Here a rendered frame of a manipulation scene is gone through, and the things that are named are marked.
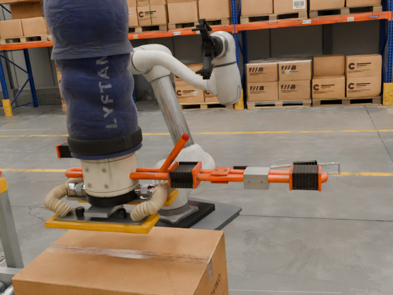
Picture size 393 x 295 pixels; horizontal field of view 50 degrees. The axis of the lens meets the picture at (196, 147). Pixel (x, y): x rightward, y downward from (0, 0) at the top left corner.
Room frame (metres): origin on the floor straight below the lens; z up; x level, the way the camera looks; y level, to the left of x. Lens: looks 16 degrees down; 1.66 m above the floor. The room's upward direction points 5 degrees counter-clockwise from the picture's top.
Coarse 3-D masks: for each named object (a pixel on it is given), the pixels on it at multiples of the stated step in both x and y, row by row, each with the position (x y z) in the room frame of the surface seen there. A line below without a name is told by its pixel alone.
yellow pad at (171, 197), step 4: (176, 192) 1.35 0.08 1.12; (168, 196) 1.31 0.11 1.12; (172, 196) 1.31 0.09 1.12; (176, 196) 1.34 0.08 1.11; (168, 200) 1.28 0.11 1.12; (172, 200) 1.30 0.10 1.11; (132, 204) 1.31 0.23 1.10; (136, 204) 1.31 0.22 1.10; (164, 204) 1.28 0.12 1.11; (168, 204) 1.27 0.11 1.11
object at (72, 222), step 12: (72, 216) 1.21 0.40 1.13; (120, 216) 1.15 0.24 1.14; (156, 216) 1.17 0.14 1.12; (60, 228) 1.18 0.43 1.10; (72, 228) 1.16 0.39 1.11; (84, 228) 1.15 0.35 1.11; (96, 228) 1.14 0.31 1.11; (108, 228) 1.13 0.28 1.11; (120, 228) 1.11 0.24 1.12; (132, 228) 1.10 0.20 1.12; (144, 228) 1.09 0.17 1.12
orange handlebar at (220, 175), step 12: (72, 168) 1.33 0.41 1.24; (144, 168) 1.27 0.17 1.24; (156, 168) 1.26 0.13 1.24; (216, 168) 1.19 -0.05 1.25; (228, 168) 1.19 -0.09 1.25; (204, 180) 1.16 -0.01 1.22; (216, 180) 1.15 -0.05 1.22; (228, 180) 1.14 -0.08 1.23; (240, 180) 1.13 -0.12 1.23; (276, 180) 1.10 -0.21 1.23; (288, 180) 1.09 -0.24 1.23; (324, 180) 1.07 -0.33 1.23
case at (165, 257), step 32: (64, 256) 1.29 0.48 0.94; (96, 256) 1.27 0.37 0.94; (128, 256) 1.26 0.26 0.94; (160, 256) 1.24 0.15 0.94; (192, 256) 1.22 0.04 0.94; (224, 256) 1.36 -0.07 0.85; (32, 288) 1.16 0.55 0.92; (64, 288) 1.13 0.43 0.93; (96, 288) 1.09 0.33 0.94; (128, 288) 1.08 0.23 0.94; (160, 288) 1.06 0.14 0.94; (192, 288) 1.05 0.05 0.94; (224, 288) 1.32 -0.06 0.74
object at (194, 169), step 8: (168, 168) 1.19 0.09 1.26; (176, 168) 1.22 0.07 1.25; (184, 168) 1.21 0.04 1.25; (192, 168) 1.21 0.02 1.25; (200, 168) 1.21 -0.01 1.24; (168, 176) 1.18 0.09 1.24; (176, 176) 1.16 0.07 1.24; (184, 176) 1.15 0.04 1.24; (192, 176) 1.16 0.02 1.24; (176, 184) 1.16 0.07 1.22; (184, 184) 1.16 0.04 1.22; (192, 184) 1.15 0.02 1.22
